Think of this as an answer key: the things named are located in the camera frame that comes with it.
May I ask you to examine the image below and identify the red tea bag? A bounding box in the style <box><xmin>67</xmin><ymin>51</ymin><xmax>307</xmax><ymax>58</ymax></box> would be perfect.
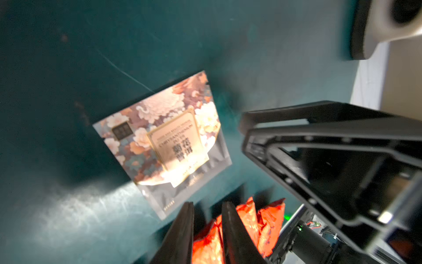
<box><xmin>192</xmin><ymin>215</ymin><xmax>225</xmax><ymax>264</ymax></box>
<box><xmin>257</xmin><ymin>198</ymin><xmax>285</xmax><ymax>257</ymax></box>
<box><xmin>236</xmin><ymin>197</ymin><xmax>259</xmax><ymax>246</ymax></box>

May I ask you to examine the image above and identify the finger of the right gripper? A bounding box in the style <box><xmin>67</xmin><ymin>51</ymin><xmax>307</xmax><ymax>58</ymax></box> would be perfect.
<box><xmin>239</xmin><ymin>101</ymin><xmax>422</xmax><ymax>135</ymax></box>

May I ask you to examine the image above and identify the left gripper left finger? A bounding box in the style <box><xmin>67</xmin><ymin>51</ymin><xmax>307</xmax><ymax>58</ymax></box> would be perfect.
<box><xmin>150</xmin><ymin>202</ymin><xmax>195</xmax><ymax>264</ymax></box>

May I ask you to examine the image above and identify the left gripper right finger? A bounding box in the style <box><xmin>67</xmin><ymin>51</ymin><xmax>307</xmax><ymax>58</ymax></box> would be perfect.
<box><xmin>222</xmin><ymin>202</ymin><xmax>266</xmax><ymax>264</ymax></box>

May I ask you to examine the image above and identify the green table mat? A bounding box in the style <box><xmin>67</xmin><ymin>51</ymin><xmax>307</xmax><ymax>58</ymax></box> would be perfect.
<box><xmin>1</xmin><ymin>1</ymin><xmax>358</xmax><ymax>264</ymax></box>

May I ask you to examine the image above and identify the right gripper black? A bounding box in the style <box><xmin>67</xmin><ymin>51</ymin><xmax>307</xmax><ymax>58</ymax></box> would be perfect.
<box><xmin>242</xmin><ymin>126</ymin><xmax>422</xmax><ymax>264</ymax></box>

